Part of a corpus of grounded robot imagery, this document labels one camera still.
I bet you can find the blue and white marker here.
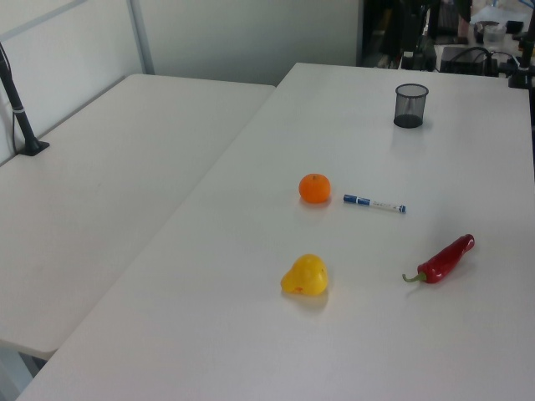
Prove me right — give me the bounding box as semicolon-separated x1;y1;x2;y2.
343;194;408;215

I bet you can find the orange mandarin fruit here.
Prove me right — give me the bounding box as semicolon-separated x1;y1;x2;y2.
298;172;332;205

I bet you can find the white side table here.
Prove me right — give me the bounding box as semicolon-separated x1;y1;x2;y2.
0;74;277;361

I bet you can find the black mesh pen cup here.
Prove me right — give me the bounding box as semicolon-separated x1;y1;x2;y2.
393;83;431;129

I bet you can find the red chili pepper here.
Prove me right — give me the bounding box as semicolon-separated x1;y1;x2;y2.
401;233;476;287

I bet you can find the dark equipment rack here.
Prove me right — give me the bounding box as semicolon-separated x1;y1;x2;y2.
362;0;440;70

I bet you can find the black box device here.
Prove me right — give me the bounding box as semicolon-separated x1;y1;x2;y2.
439;45;499;77

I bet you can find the clear glass jar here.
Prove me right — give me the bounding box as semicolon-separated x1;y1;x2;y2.
482;24;507;47

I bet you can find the grey partition post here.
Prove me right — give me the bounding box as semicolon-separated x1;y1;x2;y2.
128;0;155;76

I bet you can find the black camera pole with base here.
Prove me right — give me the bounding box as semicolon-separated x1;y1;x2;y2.
0;41;50;156

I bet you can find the black clamp camera stand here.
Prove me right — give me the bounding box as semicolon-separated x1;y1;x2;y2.
507;12;535;89

